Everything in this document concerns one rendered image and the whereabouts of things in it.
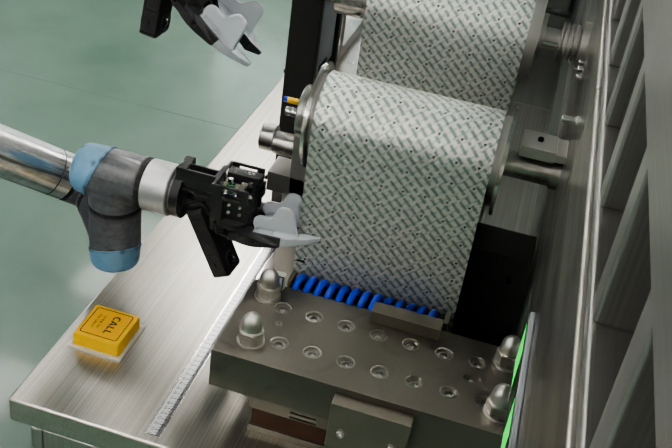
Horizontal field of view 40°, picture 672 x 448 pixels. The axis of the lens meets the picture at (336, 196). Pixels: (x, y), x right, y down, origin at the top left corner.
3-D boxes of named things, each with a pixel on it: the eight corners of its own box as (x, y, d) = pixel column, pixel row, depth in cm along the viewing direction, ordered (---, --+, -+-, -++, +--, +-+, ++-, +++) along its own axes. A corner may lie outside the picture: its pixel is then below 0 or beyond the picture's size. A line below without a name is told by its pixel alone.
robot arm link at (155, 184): (137, 219, 129) (162, 191, 135) (167, 227, 128) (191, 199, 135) (138, 173, 125) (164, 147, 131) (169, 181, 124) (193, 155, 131)
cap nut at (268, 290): (259, 284, 127) (262, 258, 124) (284, 291, 126) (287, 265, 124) (250, 300, 123) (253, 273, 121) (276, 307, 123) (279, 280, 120)
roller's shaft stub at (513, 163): (504, 167, 122) (512, 138, 120) (556, 180, 121) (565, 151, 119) (500, 183, 119) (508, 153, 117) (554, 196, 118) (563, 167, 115)
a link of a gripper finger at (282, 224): (317, 222, 121) (252, 203, 123) (312, 258, 124) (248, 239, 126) (324, 210, 123) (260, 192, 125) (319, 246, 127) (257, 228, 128)
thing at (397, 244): (293, 276, 131) (307, 165, 121) (453, 320, 127) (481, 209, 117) (292, 278, 131) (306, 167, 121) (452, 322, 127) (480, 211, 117)
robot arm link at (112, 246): (128, 231, 146) (128, 172, 140) (148, 272, 138) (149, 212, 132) (78, 239, 143) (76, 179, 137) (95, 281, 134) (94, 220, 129)
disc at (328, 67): (326, 135, 134) (337, 43, 126) (329, 136, 134) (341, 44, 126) (294, 187, 122) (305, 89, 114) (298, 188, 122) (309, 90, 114)
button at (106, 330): (96, 315, 136) (96, 303, 135) (140, 328, 135) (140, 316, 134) (72, 344, 130) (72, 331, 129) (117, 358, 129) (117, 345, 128)
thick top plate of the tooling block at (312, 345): (251, 311, 131) (254, 277, 128) (528, 390, 124) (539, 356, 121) (208, 384, 118) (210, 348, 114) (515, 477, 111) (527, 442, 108)
